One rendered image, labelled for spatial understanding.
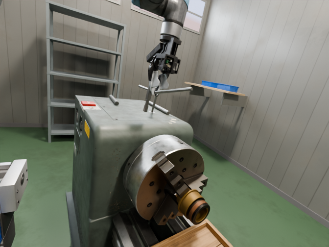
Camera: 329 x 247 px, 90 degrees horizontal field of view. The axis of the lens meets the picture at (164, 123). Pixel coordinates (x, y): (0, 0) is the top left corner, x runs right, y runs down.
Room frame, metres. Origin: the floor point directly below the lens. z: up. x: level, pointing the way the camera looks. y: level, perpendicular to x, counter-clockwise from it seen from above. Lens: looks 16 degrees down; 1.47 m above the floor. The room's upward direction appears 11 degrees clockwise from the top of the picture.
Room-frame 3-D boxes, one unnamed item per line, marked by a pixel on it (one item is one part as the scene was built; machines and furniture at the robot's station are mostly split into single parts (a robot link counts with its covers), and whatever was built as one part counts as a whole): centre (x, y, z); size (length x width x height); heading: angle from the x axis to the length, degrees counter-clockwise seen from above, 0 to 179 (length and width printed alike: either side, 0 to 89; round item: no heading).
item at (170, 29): (0.67, 0.04, 1.62); 0.08 x 0.08 x 0.05
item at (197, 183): (0.57, -0.17, 1.09); 0.12 x 0.11 x 0.05; 126
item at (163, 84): (0.67, 0.03, 1.43); 0.06 x 0.03 x 0.09; 38
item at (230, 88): (3.08, -0.99, 1.45); 0.32 x 0.22 x 0.10; 30
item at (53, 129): (2.99, 1.54, 1.07); 1.11 x 0.47 x 2.14; 120
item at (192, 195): (0.45, -0.14, 1.08); 0.09 x 0.09 x 0.09; 36
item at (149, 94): (0.70, 0.09, 1.36); 0.02 x 0.02 x 0.12
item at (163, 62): (0.66, 0.04, 1.54); 0.09 x 0.08 x 0.12; 38
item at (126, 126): (0.88, 0.20, 1.06); 0.59 x 0.48 x 0.39; 36
